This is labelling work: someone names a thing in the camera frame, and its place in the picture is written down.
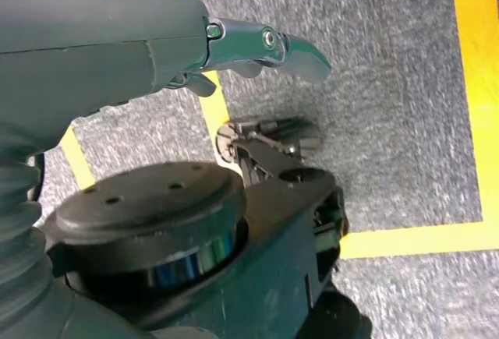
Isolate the yellow floor tape marking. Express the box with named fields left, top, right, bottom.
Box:
left=60, top=0, right=499, bottom=261

